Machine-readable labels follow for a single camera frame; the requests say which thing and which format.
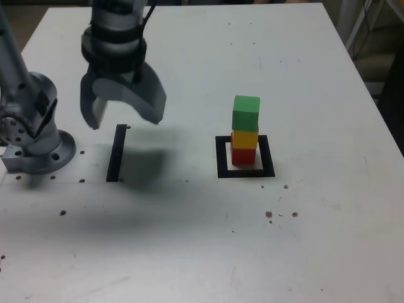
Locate yellow cube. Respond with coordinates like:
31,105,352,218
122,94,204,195
232,129,259,150

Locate black cable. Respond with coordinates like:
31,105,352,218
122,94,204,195
132,4,157,85

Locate red cube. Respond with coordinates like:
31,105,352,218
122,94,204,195
230,132,257,167

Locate grey metal rack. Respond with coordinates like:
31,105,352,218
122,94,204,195
335,0,404,95

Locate black tape square outline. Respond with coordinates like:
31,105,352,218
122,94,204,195
215,134,276,179

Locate black tape strip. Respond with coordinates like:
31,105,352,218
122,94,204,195
105,124,128,183

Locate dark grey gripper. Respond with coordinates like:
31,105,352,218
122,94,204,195
79,61,167,131

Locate green cube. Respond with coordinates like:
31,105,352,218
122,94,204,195
232,95,261,133

